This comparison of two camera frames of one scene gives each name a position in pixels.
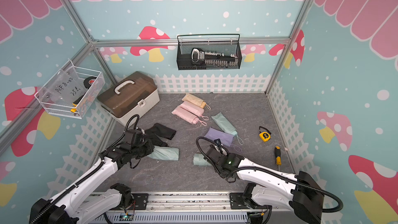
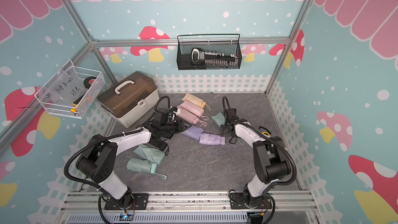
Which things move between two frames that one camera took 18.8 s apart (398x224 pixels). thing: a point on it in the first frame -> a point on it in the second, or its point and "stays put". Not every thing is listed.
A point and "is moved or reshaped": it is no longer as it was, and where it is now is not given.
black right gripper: (228, 156) -> (223, 130)
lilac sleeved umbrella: (225, 139) is moved or reshaped
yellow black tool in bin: (75, 102) stays put
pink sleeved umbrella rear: (194, 109) stays put
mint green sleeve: (165, 153) is moved or reshaped
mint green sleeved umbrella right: (224, 124) stays put
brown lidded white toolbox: (129, 96) stays put
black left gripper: (150, 149) -> (180, 126)
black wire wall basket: (208, 55) stays put
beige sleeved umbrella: (195, 100) stays put
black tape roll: (88, 81) stays put
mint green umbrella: (198, 159) -> (143, 165)
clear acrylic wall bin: (73, 91) stays put
